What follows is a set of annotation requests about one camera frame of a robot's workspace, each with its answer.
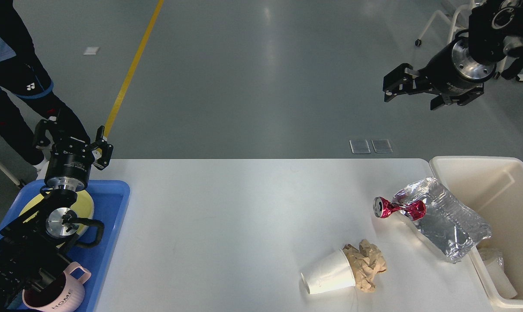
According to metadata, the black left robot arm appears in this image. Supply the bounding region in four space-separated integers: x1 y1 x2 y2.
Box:
0 118 113 312

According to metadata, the person in black jacket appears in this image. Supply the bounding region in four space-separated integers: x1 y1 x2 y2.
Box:
0 0 91 172

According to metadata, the beige plastic bin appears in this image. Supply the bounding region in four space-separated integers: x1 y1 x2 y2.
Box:
430 156 523 312

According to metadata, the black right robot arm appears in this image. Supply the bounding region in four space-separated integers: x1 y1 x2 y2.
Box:
382 0 523 110

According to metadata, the lying white paper cup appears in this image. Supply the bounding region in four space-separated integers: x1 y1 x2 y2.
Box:
300 249 356 295

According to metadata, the clear floor plate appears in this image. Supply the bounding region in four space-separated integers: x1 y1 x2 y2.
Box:
350 140 371 154
371 139 394 153

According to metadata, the white paper cup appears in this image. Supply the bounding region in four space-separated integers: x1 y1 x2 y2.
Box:
300 249 356 295
483 259 517 299

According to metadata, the crumpled brown paper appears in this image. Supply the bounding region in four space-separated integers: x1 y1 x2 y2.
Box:
342 239 387 293

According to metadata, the crushed red soda can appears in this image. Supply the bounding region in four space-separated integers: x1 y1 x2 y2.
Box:
374 197 426 221

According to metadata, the white floor marker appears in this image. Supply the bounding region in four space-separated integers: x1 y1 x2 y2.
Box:
83 47 100 55

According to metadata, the white chair leg left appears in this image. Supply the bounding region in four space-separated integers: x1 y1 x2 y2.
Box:
0 161 26 189

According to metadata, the yellow plastic plate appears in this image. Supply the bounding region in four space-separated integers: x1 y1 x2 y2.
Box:
45 190 94 239

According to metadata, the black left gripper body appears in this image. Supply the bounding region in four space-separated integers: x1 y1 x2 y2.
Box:
44 145 93 192

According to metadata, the silver foil bag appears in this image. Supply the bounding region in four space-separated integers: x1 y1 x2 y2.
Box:
478 247 504 271
393 177 492 264

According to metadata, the pink HOME mug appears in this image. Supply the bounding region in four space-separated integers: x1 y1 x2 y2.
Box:
22 261 92 312

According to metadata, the clear floor plate right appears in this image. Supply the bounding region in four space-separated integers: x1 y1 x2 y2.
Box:
371 139 394 153

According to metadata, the clear floor plate left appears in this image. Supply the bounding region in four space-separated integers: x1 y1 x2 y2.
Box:
350 140 371 154

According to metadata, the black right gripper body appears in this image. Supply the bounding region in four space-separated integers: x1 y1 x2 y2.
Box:
420 38 496 96

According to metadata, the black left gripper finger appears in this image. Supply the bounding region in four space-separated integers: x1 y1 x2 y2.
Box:
82 126 114 170
32 119 74 156

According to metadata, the white office chair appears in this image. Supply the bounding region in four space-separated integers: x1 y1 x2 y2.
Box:
414 0 523 82

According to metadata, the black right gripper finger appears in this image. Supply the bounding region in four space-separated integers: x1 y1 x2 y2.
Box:
383 63 433 102
430 84 484 111

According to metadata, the blue plastic tray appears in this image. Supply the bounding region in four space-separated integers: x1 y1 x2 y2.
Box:
0 180 130 312

